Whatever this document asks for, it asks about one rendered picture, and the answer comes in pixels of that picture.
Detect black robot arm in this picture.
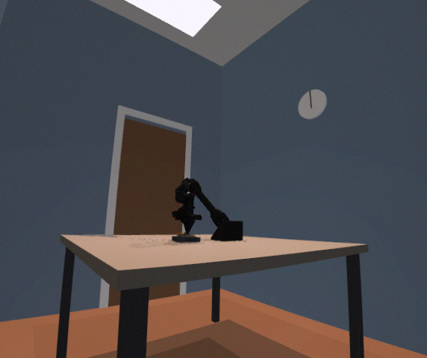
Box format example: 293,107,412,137
172,178,229,227

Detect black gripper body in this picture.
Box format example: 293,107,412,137
175,204,202,221

